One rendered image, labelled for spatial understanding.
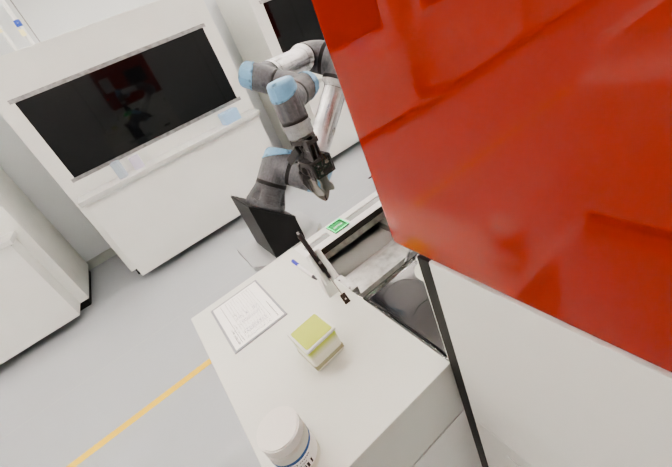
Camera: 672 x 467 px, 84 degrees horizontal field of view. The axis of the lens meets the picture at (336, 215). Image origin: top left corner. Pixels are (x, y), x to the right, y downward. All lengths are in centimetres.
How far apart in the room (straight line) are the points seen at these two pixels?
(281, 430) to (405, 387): 22
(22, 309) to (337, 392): 337
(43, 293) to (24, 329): 32
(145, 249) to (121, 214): 38
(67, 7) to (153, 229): 224
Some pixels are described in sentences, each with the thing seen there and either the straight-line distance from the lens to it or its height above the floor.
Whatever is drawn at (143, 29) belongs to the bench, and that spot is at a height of 184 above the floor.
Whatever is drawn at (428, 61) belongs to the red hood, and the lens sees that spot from 35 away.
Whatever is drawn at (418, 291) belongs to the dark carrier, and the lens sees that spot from 95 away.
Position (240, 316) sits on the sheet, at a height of 97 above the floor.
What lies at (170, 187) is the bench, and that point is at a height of 66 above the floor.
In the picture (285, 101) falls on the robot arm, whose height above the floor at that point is 138.
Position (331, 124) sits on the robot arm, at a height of 118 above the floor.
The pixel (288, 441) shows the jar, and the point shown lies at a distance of 63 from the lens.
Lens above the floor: 156
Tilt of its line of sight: 29 degrees down
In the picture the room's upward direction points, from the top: 23 degrees counter-clockwise
